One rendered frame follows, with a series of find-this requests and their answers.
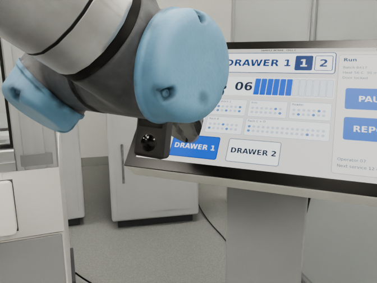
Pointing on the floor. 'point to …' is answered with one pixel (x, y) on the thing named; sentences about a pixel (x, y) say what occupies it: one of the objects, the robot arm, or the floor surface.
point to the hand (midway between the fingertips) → (188, 141)
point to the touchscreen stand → (264, 237)
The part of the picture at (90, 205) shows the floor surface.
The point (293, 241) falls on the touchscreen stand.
